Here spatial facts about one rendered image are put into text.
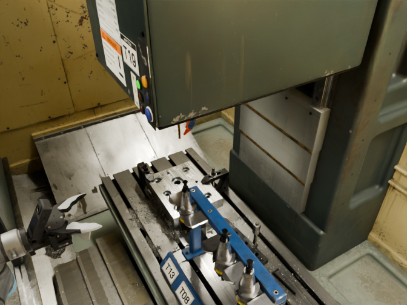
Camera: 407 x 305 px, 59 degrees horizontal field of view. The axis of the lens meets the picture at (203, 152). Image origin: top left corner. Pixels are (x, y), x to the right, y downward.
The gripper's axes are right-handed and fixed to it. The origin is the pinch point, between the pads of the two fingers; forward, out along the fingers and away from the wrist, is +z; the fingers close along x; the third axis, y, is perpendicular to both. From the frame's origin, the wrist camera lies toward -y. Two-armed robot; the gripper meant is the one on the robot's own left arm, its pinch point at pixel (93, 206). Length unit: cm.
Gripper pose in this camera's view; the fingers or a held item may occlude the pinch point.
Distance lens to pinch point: 110.9
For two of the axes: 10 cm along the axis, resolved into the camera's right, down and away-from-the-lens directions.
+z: 8.5, -3.2, 4.1
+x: 5.2, 5.1, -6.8
